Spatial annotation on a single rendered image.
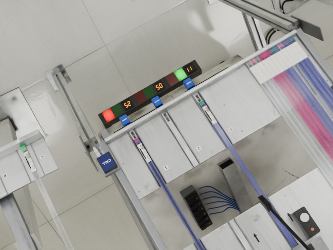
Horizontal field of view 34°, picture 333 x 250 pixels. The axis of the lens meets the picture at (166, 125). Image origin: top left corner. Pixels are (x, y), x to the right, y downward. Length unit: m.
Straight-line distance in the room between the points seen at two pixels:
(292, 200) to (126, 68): 1.04
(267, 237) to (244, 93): 0.42
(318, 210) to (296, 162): 0.52
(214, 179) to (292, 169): 0.31
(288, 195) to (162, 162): 0.36
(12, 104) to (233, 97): 1.00
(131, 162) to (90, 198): 0.98
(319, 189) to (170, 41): 1.05
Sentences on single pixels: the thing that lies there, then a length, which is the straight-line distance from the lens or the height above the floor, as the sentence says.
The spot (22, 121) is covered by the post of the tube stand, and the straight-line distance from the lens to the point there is 2.30.
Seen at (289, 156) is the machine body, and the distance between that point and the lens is 2.03.
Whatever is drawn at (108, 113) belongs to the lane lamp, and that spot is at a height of 0.65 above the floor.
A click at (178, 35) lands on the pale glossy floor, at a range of 2.35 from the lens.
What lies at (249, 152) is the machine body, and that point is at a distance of 1.93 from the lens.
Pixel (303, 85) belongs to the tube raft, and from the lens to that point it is 1.65.
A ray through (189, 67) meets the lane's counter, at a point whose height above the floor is 0.65.
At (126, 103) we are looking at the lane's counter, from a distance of 1.64.
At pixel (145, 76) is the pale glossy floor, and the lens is 2.35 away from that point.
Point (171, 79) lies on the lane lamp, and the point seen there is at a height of 0.65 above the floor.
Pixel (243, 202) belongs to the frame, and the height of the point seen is 0.66.
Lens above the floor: 2.12
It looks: 59 degrees down
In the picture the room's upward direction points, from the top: 140 degrees clockwise
